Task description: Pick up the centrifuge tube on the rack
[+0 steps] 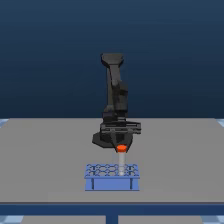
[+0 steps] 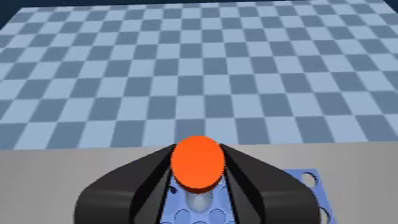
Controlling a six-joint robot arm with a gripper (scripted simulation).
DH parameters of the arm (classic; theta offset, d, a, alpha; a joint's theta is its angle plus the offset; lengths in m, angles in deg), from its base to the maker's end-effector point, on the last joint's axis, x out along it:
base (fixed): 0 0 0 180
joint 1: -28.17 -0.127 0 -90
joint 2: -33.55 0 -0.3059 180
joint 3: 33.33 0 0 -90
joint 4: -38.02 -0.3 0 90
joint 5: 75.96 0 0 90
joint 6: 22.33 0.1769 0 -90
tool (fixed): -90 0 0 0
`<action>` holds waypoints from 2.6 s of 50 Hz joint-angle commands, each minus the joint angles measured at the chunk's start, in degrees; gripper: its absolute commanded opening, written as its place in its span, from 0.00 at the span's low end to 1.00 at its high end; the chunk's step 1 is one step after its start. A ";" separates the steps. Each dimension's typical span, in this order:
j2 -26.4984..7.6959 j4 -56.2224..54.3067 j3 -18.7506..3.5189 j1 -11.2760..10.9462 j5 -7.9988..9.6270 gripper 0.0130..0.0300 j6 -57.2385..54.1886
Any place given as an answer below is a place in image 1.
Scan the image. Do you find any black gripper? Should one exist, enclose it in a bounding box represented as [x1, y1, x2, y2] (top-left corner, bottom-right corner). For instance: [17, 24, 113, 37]
[98, 121, 142, 153]

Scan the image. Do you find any blue tube rack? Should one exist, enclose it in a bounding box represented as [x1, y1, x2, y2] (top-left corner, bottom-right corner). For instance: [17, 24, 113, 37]
[83, 163, 142, 192]

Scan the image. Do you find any centrifuge tube with orange cap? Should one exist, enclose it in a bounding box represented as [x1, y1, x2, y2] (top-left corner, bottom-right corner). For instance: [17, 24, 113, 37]
[116, 144, 128, 177]

